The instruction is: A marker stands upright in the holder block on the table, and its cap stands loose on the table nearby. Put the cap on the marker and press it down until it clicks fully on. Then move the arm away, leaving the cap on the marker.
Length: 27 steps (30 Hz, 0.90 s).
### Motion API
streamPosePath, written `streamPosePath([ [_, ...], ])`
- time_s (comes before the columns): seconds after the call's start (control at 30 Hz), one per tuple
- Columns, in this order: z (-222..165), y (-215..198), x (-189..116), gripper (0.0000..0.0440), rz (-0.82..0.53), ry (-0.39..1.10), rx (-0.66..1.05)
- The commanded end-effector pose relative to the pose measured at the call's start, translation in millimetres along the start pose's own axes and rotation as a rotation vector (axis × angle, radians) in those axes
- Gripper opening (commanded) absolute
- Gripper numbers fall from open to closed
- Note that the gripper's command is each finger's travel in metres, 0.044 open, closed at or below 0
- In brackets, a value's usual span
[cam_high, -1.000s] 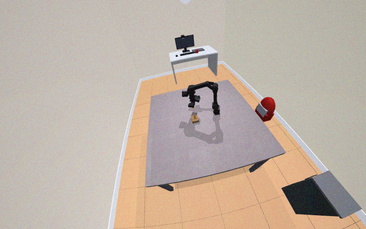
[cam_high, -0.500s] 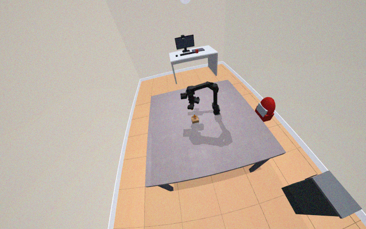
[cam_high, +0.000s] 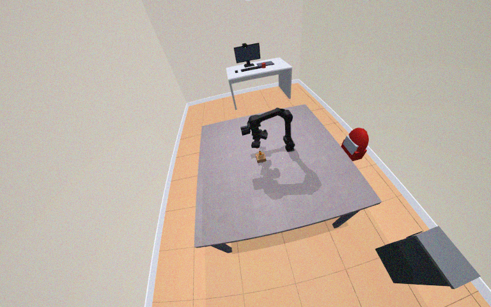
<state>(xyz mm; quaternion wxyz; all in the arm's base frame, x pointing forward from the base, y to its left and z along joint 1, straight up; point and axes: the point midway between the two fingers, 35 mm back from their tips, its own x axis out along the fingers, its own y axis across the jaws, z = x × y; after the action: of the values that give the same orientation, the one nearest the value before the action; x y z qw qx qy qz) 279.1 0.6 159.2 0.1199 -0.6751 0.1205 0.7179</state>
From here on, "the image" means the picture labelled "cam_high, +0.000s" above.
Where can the tan square block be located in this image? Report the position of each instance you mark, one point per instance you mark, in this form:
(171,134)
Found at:
(260,159)

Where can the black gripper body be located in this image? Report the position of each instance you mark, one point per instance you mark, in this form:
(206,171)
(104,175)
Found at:
(256,143)

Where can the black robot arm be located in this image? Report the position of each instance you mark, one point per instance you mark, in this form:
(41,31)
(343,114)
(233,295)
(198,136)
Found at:
(254,121)

